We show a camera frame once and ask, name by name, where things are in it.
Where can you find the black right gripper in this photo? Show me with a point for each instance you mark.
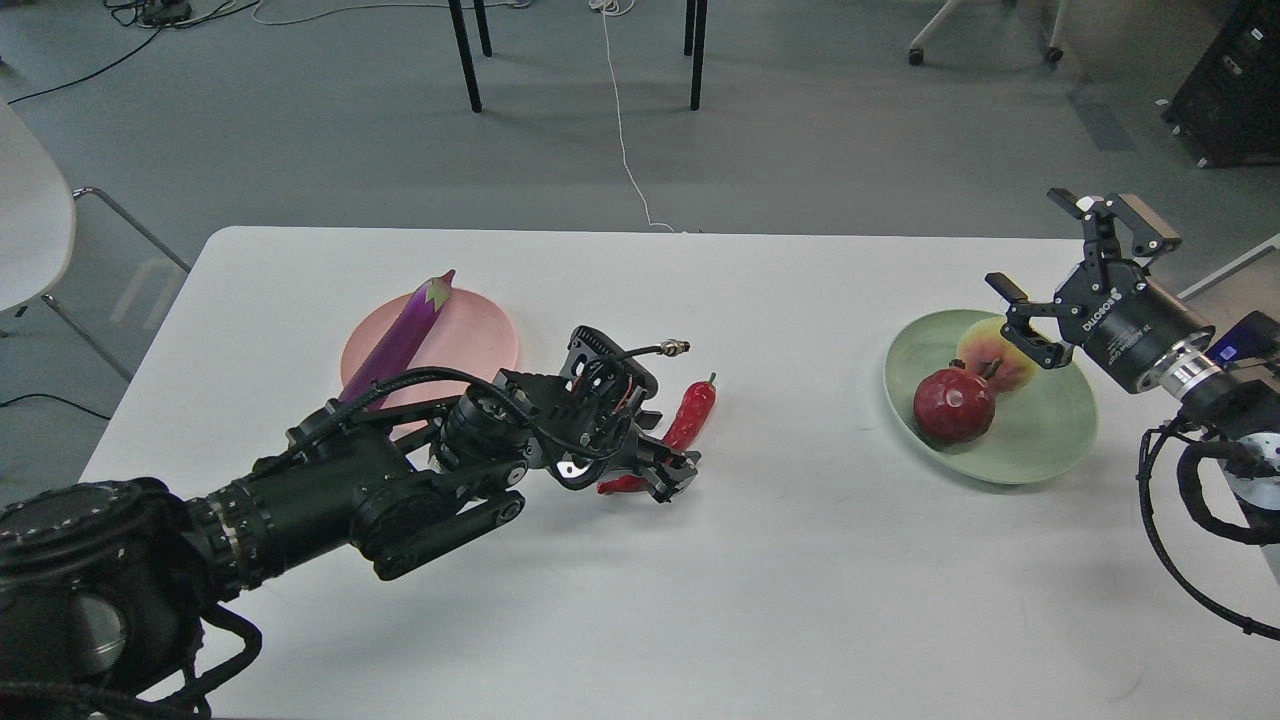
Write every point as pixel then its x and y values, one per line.
pixel 1123 319

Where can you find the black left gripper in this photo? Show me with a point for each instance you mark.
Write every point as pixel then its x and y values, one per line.
pixel 583 416

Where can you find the red chili pepper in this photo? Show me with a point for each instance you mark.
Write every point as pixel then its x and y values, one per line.
pixel 699 398

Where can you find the yellow pink peach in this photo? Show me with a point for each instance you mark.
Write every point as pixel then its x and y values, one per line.
pixel 985 351

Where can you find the red pomegranate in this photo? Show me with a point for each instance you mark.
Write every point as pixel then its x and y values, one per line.
pixel 954 405

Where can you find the purple eggplant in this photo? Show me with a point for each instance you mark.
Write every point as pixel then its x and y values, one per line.
pixel 375 360

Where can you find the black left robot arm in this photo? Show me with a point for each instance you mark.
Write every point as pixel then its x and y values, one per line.
pixel 116 594

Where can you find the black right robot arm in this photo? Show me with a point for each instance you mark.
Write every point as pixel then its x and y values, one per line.
pixel 1227 420

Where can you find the green plate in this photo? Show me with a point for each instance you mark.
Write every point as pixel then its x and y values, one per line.
pixel 1040 432

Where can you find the black equipment case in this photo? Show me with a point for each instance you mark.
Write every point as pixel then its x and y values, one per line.
pixel 1228 107

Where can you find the pink plate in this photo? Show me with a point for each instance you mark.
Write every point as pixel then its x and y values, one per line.
pixel 469 334

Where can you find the white office chair base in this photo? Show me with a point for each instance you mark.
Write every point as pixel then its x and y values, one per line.
pixel 991 30

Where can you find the white chair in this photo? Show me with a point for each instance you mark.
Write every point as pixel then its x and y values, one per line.
pixel 38 228

